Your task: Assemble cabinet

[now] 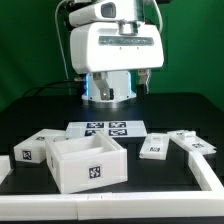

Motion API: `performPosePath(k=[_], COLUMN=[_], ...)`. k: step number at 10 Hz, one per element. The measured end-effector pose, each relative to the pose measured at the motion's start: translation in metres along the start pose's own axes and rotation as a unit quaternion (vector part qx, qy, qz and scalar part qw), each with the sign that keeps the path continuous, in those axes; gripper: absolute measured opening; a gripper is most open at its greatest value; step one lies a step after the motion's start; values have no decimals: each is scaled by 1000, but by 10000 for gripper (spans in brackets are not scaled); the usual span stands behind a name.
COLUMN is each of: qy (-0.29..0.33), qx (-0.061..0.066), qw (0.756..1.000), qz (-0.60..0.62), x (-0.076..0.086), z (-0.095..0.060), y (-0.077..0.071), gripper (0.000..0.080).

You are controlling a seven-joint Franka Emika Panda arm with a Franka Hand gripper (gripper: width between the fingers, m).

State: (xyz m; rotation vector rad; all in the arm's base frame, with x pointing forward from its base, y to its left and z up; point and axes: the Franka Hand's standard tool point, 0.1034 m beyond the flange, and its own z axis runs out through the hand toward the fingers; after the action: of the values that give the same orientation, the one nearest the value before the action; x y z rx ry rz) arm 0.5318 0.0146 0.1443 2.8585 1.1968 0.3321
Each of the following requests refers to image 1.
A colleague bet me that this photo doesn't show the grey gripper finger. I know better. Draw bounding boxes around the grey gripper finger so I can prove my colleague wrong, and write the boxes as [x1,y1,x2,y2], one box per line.
[93,72,114,101]
[136,69,151,95]

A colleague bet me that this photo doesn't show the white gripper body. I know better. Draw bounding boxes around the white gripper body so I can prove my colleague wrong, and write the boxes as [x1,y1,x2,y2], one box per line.
[70,22,164,74]

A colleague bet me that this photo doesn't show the white cabinet box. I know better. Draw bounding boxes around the white cabinet box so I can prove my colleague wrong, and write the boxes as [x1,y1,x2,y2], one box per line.
[45,132,128,194]

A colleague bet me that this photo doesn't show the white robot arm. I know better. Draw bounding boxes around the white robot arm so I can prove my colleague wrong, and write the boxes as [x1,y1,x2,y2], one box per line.
[59,0,164,107]

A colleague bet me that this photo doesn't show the white cabinet top block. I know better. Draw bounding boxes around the white cabinet top block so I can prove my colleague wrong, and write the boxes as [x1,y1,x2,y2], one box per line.
[14,129,65,163]

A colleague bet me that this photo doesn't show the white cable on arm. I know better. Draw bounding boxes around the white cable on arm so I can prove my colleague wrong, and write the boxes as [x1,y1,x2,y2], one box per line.
[54,0,73,81]

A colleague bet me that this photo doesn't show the black power cables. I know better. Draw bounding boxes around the black power cables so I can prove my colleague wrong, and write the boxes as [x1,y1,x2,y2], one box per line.
[22,78,84,98]

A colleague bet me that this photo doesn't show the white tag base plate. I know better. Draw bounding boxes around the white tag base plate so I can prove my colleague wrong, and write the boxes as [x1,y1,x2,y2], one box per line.
[66,120,147,139]

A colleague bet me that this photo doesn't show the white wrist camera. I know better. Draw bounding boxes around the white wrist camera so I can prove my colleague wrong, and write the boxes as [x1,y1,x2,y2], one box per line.
[69,0,144,27]

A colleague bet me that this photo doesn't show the white U-shaped fence frame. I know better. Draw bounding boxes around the white U-shaped fence frame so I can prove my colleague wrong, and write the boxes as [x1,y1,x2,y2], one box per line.
[0,151,224,221]

